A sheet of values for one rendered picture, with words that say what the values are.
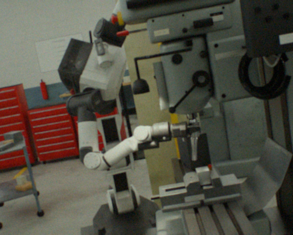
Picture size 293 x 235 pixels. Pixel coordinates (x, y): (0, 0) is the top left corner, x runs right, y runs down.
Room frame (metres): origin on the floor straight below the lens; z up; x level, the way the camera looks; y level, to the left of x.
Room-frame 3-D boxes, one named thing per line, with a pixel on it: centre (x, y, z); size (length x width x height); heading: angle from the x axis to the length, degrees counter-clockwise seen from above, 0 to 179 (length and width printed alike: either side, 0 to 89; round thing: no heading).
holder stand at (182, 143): (2.07, -0.24, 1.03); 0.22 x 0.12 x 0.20; 9
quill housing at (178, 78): (1.62, -0.21, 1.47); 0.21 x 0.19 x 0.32; 178
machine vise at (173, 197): (1.55, -0.17, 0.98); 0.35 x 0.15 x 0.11; 88
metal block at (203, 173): (1.54, -0.20, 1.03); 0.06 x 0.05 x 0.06; 178
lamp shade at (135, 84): (1.59, -0.01, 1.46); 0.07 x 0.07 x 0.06
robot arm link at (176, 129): (1.64, -0.12, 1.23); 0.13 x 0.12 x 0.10; 168
